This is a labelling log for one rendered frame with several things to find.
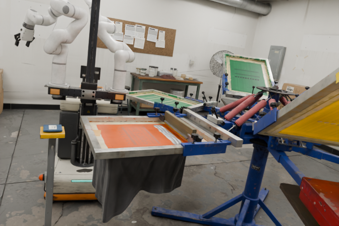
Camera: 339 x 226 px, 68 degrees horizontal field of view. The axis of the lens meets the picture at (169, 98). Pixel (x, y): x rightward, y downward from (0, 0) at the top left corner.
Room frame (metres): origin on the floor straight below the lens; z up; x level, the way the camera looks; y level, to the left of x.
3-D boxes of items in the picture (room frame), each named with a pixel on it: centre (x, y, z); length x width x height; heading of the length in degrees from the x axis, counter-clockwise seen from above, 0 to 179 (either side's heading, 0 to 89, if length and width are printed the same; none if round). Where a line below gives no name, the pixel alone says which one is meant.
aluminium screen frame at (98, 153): (1.54, 0.10, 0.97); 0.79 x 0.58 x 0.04; 118
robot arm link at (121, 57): (1.94, 0.40, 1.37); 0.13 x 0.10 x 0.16; 150
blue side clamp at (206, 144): (1.40, -0.24, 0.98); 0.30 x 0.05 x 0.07; 118
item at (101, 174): (1.40, 0.36, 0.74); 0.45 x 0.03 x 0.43; 28
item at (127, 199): (1.33, 0.05, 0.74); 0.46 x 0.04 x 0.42; 118
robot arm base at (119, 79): (1.95, 0.41, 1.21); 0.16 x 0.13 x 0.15; 16
